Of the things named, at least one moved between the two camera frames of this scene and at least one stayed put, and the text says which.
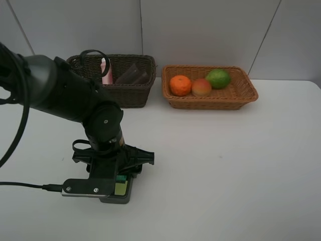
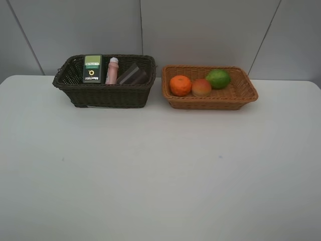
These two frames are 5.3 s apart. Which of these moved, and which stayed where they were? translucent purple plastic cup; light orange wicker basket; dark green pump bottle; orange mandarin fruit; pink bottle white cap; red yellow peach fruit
Moved: pink bottle white cap; dark green pump bottle
Stayed: red yellow peach fruit; translucent purple plastic cup; orange mandarin fruit; light orange wicker basket
